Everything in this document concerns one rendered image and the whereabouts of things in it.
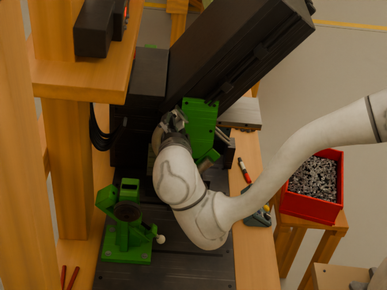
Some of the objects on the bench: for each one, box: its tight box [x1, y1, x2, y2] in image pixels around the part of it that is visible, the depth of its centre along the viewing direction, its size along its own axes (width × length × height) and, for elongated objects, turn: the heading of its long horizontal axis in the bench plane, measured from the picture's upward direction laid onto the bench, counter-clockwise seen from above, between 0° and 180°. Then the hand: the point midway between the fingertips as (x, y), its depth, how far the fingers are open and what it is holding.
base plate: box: [92, 133, 236, 290], centre depth 176 cm, size 42×110×2 cm, turn 173°
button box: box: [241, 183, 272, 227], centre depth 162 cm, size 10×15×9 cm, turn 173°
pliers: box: [60, 265, 79, 290], centre depth 134 cm, size 16×5×1 cm, turn 171°
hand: (176, 119), depth 143 cm, fingers closed on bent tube, 3 cm apart
